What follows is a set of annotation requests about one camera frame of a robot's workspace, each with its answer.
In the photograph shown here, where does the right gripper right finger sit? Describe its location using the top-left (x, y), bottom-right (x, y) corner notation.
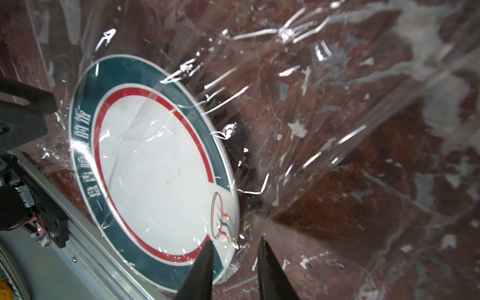
top-left (257, 237), bottom-right (300, 300)

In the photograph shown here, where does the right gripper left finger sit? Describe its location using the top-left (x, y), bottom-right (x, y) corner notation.
top-left (174, 240), bottom-right (215, 300)

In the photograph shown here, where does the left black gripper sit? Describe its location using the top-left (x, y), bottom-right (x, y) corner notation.
top-left (1, 77), bottom-right (58, 153)

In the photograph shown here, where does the white plate green rim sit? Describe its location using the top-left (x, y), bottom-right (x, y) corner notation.
top-left (69, 54), bottom-right (240, 292)

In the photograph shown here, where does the purple plate of toy food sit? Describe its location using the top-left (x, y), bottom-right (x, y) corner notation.
top-left (1, 244), bottom-right (32, 300)

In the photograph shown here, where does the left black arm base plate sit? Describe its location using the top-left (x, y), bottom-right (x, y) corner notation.
top-left (1, 152), bottom-right (69, 249)

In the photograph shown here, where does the clear plastic wrap sheet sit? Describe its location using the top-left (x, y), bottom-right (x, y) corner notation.
top-left (26, 1), bottom-right (480, 277)

